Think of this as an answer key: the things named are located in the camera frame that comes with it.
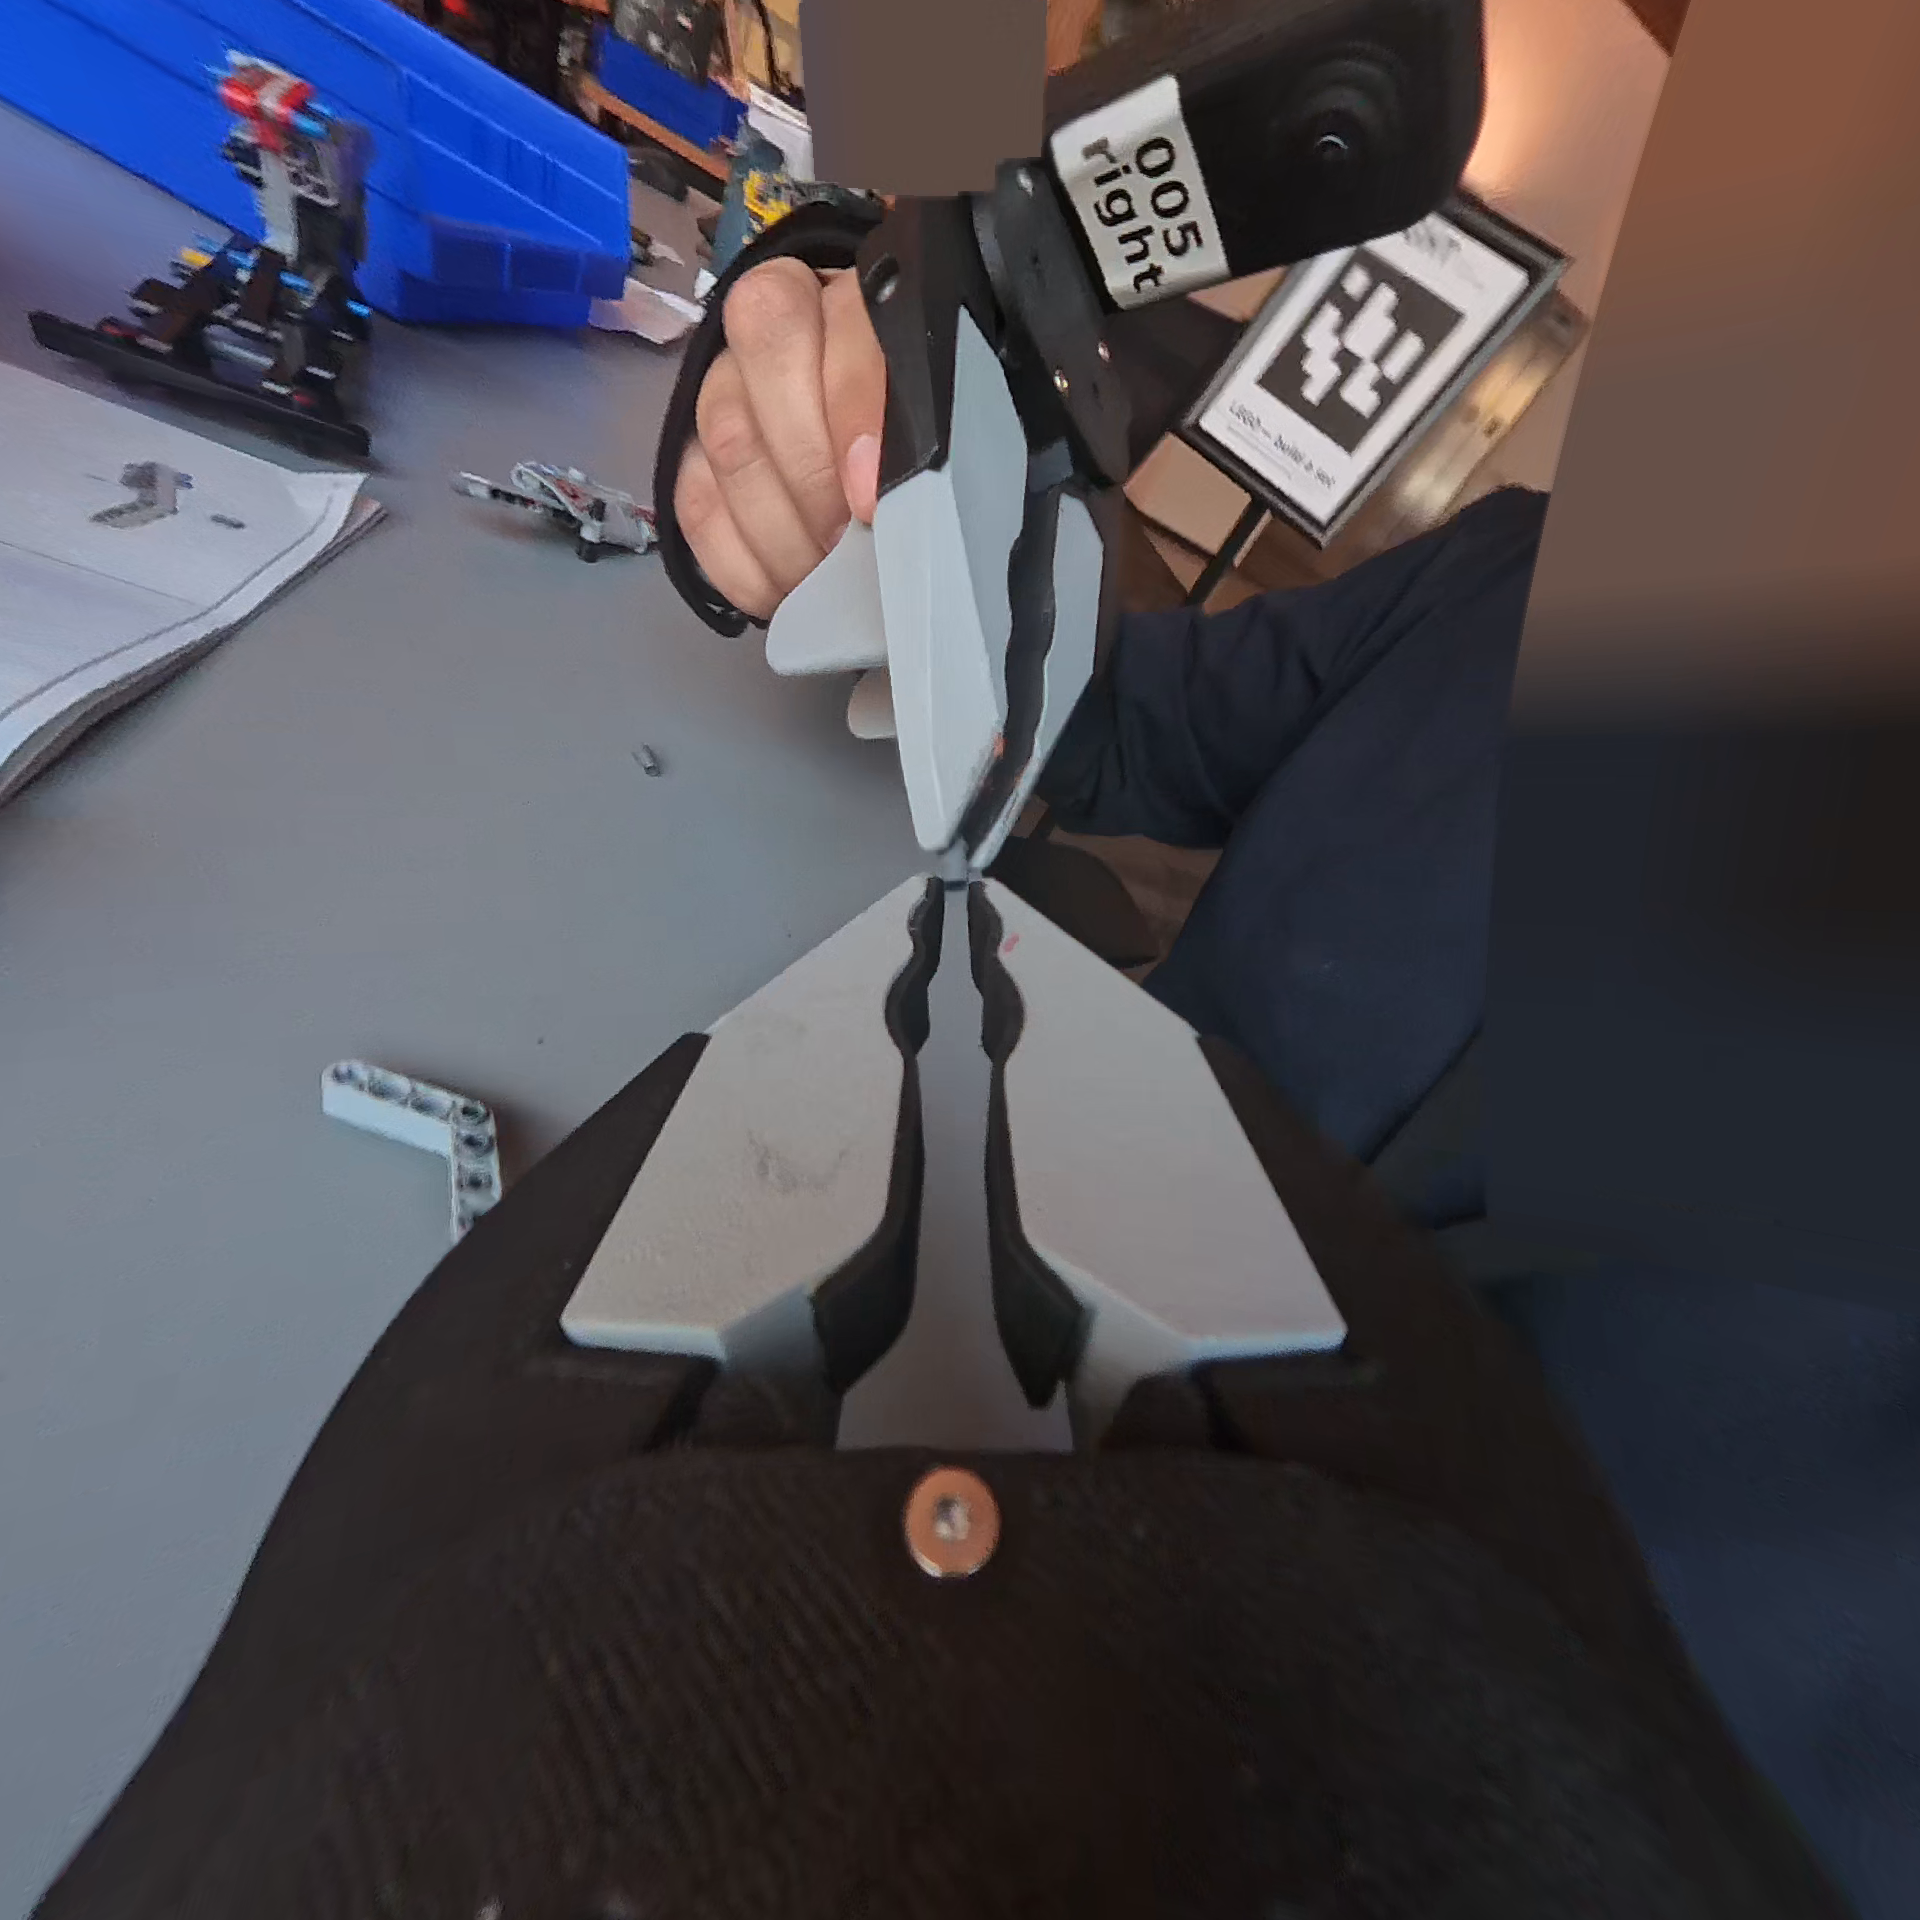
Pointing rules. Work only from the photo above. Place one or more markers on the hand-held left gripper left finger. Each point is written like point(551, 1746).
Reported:
point(751, 1170)

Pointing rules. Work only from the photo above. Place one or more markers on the grey angled lego beam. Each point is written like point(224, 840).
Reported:
point(452, 1126)

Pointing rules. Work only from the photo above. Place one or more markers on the black red lego model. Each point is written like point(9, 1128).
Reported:
point(255, 330)

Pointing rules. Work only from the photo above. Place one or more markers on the black-framed marker sign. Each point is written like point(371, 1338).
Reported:
point(1381, 345)

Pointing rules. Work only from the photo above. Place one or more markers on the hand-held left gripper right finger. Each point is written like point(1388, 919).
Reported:
point(1155, 1185)

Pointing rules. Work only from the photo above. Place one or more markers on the person's right forearm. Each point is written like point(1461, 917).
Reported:
point(1277, 691)

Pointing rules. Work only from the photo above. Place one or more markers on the person's dark trousers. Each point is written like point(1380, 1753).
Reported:
point(1336, 1019)

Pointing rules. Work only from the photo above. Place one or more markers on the person's right hand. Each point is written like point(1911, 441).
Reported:
point(780, 422)

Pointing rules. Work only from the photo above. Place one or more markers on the small grey lego assembly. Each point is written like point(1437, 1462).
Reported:
point(580, 503)

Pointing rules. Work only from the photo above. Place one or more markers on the blue plastic bin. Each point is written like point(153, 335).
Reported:
point(452, 166)

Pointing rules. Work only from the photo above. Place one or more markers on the small blue storage bin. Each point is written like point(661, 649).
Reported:
point(675, 90)

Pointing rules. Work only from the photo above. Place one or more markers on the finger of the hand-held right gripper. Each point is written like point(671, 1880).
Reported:
point(944, 645)
point(1072, 630)

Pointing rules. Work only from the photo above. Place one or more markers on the white paper sheets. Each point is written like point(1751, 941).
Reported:
point(653, 311)

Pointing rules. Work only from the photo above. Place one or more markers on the lego instruction booklet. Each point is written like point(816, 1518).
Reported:
point(149, 600)

